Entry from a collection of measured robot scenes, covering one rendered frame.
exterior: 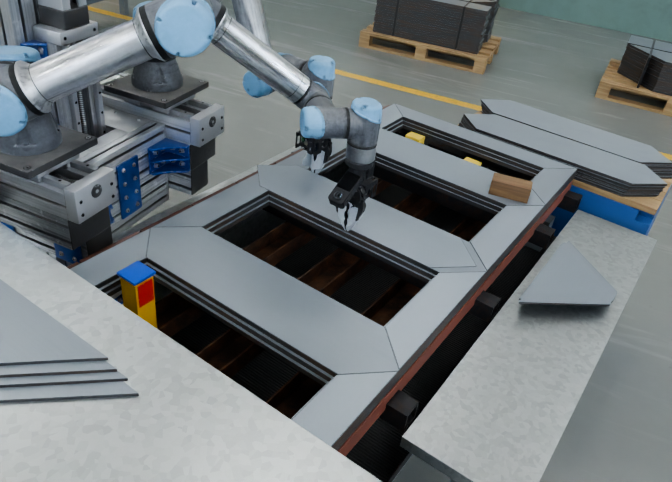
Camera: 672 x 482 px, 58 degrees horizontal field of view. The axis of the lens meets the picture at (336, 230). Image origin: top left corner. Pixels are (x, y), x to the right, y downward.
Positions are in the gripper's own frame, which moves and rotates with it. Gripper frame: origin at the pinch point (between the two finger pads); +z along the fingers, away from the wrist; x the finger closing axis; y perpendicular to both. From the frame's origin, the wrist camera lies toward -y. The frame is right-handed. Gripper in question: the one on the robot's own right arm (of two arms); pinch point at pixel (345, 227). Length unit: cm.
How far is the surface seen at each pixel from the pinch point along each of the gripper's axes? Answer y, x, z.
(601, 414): 77, -78, 86
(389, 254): 0.4, -13.9, 2.0
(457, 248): 13.9, -26.9, 0.5
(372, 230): 4.9, -5.5, 0.6
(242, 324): -44.1, -3.5, 2.5
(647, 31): 703, 40, 76
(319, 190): 11.5, 17.5, 0.6
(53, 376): -88, -7, -20
